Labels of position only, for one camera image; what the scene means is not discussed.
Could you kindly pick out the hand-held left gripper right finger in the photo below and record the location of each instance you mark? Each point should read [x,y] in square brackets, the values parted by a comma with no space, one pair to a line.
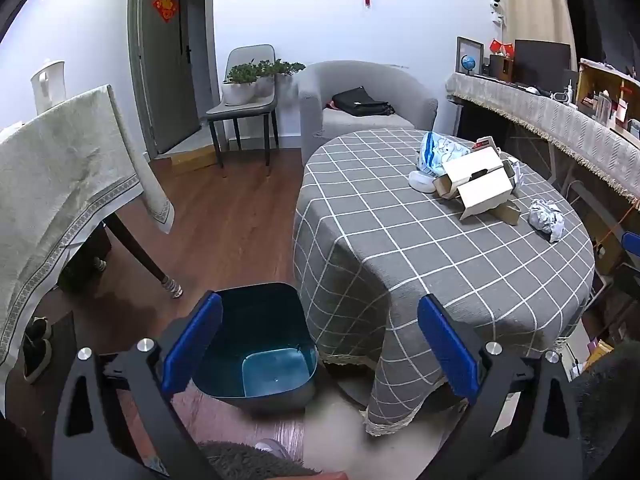
[447,350]

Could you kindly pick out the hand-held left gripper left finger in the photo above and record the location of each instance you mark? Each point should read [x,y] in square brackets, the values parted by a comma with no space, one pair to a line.
[192,345]

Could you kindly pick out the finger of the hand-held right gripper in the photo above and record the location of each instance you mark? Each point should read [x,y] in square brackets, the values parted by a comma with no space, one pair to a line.
[632,245]

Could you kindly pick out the blue trash bin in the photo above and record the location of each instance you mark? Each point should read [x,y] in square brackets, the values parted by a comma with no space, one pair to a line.
[260,325]

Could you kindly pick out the grey paper ball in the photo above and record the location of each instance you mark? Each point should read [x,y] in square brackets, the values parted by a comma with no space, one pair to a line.
[547,217]

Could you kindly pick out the cardboard box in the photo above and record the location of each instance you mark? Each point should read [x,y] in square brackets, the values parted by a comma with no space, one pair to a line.
[480,190]

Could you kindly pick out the white tissue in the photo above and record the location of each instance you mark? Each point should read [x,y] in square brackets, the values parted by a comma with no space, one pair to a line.
[422,181]

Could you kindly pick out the small red white box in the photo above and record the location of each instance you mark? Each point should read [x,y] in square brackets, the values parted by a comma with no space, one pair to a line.
[486,144]

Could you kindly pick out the blue white plastic bag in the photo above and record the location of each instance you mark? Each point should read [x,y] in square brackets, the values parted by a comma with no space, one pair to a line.
[440,152]

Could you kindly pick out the grey checked tablecloth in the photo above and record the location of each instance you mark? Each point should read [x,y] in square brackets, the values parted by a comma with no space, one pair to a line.
[400,260]

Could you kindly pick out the dark wooden table leg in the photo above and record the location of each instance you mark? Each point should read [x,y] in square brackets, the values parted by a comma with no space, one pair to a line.
[135,247]

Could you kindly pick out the beige fringed desk cloth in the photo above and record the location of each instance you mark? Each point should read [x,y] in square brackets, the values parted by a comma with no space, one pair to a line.
[550,115]

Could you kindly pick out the dark slip-on shoe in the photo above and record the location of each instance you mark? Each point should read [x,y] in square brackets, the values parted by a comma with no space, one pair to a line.
[37,329]
[37,360]

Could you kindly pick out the wooden crate shelf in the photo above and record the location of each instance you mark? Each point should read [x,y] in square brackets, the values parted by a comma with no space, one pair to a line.
[595,85]

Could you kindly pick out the black monitor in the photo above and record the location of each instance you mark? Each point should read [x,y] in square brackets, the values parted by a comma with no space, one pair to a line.
[542,62]

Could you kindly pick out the beige patterned tablecloth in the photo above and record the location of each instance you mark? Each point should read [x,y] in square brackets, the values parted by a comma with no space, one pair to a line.
[60,170]

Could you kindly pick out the small red flags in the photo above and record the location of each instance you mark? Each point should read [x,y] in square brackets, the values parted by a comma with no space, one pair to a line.
[501,47]

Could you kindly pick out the grey dining chair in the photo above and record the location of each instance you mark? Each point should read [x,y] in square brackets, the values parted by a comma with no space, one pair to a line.
[240,107]

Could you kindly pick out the small blue globe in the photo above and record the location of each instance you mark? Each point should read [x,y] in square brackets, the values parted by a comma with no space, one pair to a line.
[469,62]

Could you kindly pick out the beige curtain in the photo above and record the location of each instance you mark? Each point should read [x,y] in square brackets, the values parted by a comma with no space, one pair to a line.
[535,5]

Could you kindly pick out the grey door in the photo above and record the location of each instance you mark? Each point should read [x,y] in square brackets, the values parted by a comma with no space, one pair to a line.
[165,85]

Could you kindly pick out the potted plant white pot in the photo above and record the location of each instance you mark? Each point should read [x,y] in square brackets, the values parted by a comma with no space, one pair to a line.
[240,87]
[290,67]
[266,82]

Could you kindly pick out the black bag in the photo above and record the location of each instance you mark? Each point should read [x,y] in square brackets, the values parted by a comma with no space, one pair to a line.
[360,101]

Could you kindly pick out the grey armchair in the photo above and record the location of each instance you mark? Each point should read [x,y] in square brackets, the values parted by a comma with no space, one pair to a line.
[320,90]

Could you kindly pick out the white kettle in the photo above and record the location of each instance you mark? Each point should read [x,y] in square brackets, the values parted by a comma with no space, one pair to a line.
[47,85]

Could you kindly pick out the red diamond door decoration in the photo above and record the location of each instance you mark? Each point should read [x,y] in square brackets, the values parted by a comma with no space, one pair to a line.
[165,6]

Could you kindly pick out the picture frame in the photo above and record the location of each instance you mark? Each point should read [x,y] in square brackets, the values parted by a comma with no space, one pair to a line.
[477,50]

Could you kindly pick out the white security camera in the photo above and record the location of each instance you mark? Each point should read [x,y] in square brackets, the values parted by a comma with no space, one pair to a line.
[497,7]

